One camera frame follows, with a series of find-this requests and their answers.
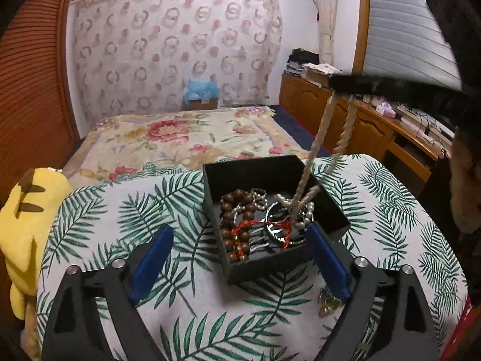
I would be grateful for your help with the pink tissue box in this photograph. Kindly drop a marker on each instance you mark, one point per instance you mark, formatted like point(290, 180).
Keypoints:
point(386, 109)

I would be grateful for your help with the red patterned bed cover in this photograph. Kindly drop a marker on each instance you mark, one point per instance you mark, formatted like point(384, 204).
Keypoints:
point(466, 327)

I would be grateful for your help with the wooden slatted wardrobe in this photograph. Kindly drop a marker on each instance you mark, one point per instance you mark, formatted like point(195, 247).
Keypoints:
point(34, 75)

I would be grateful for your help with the green bead pendant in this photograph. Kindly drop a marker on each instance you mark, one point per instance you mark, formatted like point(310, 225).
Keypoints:
point(327, 302)

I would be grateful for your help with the yellow plush toy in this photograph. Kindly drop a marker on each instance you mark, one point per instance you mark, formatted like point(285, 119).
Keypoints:
point(22, 225)

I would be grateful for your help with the white printed cloth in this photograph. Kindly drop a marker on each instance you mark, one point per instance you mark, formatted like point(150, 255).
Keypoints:
point(323, 68)

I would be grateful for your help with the black box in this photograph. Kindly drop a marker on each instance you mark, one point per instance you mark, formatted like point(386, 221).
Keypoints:
point(263, 270)

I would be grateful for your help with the navy blue bedding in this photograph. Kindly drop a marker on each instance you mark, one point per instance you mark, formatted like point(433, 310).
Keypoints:
point(297, 128)

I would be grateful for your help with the floral blanket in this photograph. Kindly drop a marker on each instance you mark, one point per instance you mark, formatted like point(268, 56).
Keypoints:
point(169, 139)

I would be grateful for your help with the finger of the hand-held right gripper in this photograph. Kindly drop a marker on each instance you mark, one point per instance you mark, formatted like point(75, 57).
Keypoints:
point(357, 84)

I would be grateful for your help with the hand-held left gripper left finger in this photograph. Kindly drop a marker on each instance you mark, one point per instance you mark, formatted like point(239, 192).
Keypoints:
point(150, 267)

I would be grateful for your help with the stack of folded clothes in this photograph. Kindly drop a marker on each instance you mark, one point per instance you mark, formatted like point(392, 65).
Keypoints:
point(300, 62)

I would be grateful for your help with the flat cardboard box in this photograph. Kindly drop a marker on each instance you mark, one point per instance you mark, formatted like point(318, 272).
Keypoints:
point(317, 77)

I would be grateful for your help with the leaf print tablecloth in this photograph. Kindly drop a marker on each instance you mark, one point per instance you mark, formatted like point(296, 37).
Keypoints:
point(188, 308)

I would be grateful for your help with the beige tied curtain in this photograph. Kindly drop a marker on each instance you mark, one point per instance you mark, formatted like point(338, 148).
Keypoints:
point(325, 15)

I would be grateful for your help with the blue plastic bag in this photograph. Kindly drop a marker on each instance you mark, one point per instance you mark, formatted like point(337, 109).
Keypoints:
point(201, 89)

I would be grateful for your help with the small cardboard box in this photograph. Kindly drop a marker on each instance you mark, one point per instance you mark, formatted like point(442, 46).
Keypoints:
point(203, 104)

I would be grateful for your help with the grey window blind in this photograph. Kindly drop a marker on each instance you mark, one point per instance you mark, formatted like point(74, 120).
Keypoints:
point(406, 26)

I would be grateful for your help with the wooden window frame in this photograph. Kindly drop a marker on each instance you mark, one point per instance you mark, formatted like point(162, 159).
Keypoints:
point(361, 22)

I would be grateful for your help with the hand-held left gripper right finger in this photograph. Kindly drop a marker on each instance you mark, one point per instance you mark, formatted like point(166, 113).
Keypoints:
point(330, 267)

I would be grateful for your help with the circle print curtain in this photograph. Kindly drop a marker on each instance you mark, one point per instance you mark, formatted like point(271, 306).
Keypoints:
point(169, 45)

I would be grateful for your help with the wooden cabinet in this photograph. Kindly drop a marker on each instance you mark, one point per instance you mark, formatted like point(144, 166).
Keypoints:
point(375, 131)

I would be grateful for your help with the white power strip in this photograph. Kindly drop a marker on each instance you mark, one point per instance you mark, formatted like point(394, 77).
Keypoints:
point(424, 122)

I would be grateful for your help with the person's right forearm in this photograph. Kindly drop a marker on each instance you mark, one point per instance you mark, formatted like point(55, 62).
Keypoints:
point(466, 195)

